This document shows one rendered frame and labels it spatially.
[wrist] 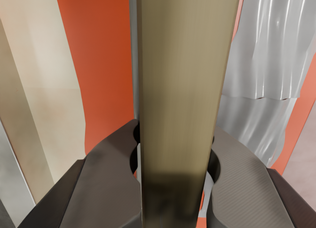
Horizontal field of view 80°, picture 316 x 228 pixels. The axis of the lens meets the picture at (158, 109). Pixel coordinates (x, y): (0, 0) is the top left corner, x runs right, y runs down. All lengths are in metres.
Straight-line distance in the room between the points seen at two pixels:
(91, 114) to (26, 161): 0.08
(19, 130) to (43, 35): 0.09
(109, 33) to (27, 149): 0.14
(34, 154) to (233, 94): 0.21
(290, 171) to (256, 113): 0.10
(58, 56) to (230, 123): 0.17
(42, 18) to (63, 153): 0.14
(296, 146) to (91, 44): 0.22
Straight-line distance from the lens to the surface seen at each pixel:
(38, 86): 0.21
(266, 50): 0.18
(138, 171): 0.18
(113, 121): 0.20
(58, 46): 0.19
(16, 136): 0.22
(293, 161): 0.26
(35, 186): 0.26
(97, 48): 0.18
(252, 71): 0.18
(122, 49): 0.17
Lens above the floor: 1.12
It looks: 62 degrees down
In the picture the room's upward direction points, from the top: 175 degrees counter-clockwise
